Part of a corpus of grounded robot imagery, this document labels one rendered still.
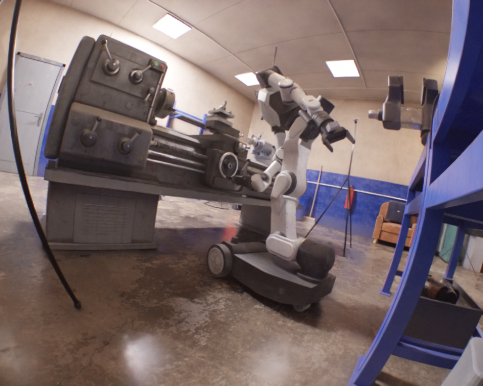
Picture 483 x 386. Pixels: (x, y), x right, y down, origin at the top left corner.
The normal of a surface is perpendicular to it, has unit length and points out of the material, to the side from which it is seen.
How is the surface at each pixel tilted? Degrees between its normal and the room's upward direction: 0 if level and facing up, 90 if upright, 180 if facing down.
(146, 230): 90
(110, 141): 90
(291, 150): 115
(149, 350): 0
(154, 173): 90
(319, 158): 90
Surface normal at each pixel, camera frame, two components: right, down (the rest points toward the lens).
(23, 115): 0.75, 0.18
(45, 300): 0.21, -0.98
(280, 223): -0.74, -0.13
